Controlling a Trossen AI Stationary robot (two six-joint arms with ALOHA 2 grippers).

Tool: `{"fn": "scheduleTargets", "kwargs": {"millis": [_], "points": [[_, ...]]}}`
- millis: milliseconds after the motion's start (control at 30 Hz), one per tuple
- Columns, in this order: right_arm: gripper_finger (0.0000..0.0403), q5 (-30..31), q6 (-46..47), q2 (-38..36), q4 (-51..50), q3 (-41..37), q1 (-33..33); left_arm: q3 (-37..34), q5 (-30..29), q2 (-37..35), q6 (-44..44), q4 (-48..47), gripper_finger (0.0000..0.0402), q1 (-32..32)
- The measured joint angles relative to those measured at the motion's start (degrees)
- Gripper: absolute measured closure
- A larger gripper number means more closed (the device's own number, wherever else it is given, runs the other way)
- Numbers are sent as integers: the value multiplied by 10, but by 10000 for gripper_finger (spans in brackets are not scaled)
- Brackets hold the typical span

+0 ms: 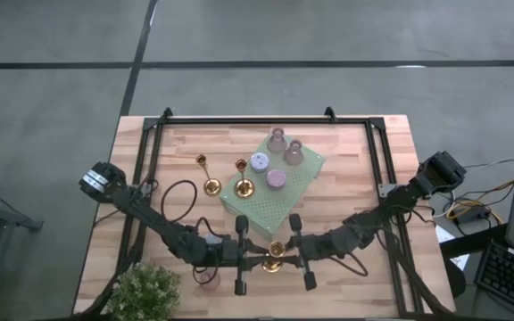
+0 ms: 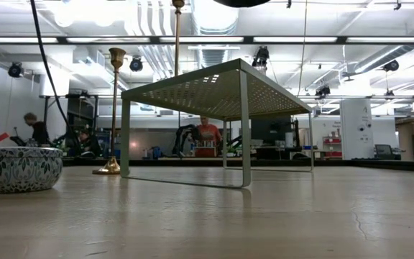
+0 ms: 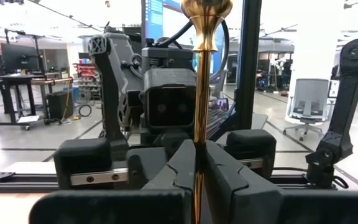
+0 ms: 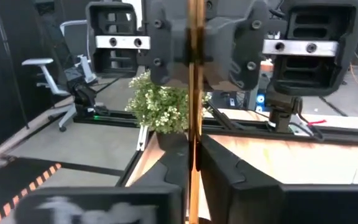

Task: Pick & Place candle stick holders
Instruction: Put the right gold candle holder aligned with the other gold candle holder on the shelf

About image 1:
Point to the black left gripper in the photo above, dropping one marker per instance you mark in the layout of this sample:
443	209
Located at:
230	254

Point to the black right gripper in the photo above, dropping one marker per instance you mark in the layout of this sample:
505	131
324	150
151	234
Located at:
315	249

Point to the gold candlestick holder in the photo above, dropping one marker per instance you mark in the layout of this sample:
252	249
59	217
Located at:
277	249
212	187
244	189

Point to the pink candle tin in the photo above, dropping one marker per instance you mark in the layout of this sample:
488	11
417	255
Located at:
276	178

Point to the lavender patterned candle tin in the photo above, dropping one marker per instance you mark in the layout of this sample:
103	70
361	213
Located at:
259	162

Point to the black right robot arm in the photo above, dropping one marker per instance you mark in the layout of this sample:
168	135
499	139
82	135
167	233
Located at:
400	196

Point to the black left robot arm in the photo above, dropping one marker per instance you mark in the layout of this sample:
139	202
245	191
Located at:
159	223

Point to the green perforated metal shelf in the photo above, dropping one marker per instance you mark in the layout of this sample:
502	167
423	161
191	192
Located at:
284	205

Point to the potted artificial plant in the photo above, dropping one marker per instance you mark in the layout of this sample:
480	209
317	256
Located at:
143	292

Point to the white paper sheet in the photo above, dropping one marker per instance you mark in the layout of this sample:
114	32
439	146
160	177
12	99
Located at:
460	263
443	234

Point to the black side desk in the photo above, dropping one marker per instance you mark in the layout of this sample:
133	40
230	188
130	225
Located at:
471	243

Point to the black power adapter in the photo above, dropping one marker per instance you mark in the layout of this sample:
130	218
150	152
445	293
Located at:
473	215

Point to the black keyboard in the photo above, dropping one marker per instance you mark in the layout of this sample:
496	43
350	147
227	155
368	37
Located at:
507	276

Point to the black floor stand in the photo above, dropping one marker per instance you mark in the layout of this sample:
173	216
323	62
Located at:
16	219

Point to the black aluminium frame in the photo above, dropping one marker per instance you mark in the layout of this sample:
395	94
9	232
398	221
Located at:
261	120

